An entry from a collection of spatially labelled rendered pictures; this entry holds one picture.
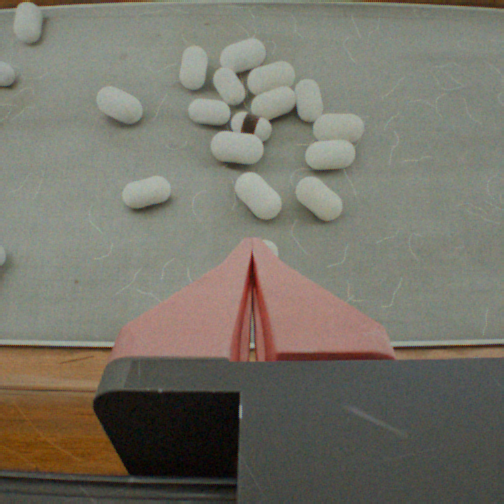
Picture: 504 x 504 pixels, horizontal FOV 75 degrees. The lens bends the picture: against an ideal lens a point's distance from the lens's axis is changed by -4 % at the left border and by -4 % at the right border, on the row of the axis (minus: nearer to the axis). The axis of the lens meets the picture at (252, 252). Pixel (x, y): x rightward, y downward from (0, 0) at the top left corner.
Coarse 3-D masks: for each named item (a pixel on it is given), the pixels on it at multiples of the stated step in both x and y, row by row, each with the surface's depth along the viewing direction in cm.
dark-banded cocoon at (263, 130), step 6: (240, 114) 25; (234, 120) 25; (240, 120) 25; (264, 120) 25; (234, 126) 25; (240, 126) 25; (258, 126) 25; (264, 126) 25; (270, 126) 25; (258, 132) 25; (264, 132) 25; (270, 132) 26; (264, 138) 25
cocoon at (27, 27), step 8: (24, 8) 27; (32, 8) 28; (16, 16) 27; (24, 16) 27; (32, 16) 28; (40, 16) 28; (16, 24) 27; (24, 24) 27; (32, 24) 27; (40, 24) 28; (16, 32) 27; (24, 32) 27; (32, 32) 28; (40, 32) 29; (24, 40) 28; (32, 40) 28
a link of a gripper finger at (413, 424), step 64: (192, 320) 6; (128, 384) 5; (192, 384) 5; (256, 384) 5; (320, 384) 5; (384, 384) 5; (448, 384) 5; (128, 448) 6; (192, 448) 6; (256, 448) 4; (320, 448) 4; (384, 448) 4; (448, 448) 4
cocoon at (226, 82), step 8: (216, 72) 26; (224, 72) 26; (232, 72) 26; (216, 80) 26; (224, 80) 26; (232, 80) 26; (216, 88) 27; (224, 88) 26; (232, 88) 26; (240, 88) 26; (224, 96) 26; (232, 96) 26; (240, 96) 26; (232, 104) 27
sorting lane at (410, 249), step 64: (256, 0) 30; (64, 64) 28; (128, 64) 28; (320, 64) 28; (384, 64) 28; (448, 64) 28; (0, 128) 27; (64, 128) 27; (128, 128) 27; (192, 128) 27; (384, 128) 27; (448, 128) 27; (0, 192) 26; (64, 192) 26; (192, 192) 25; (384, 192) 26; (448, 192) 26; (64, 256) 24; (128, 256) 24; (192, 256) 24; (320, 256) 24; (384, 256) 24; (448, 256) 24; (0, 320) 23; (64, 320) 23; (128, 320) 23; (384, 320) 23; (448, 320) 23
